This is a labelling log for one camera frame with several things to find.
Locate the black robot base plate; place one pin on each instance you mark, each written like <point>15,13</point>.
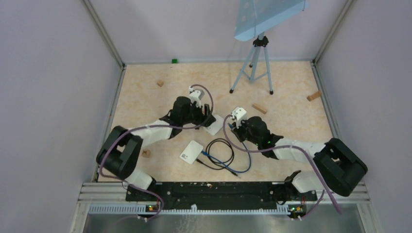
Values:
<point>220,195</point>

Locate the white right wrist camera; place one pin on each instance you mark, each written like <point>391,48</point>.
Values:
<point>239,115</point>

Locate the wooden block near left arm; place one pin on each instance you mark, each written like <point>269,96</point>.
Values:
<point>146,153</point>

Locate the light blue tripod stand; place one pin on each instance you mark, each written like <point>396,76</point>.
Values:
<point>254,19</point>

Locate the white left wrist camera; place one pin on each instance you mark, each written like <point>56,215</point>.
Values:
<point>195,96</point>

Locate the curved wooden block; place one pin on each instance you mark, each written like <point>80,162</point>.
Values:
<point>314,96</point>

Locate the white TP-Link switch box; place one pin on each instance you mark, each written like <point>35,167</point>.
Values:
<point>191,152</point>

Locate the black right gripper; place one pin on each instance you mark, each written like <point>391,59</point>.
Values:
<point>237,130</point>

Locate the long white network switch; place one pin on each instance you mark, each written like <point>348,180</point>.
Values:
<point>216,126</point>

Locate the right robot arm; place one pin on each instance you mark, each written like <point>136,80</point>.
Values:
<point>335,167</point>

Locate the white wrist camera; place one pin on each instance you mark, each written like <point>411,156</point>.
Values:
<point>239,115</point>
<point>195,96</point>

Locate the flat wooden plank block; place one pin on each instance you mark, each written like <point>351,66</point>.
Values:
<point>260,108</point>

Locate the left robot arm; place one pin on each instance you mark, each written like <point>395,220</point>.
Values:
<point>120,151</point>

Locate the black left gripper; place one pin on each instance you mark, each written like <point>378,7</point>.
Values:
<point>204,120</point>

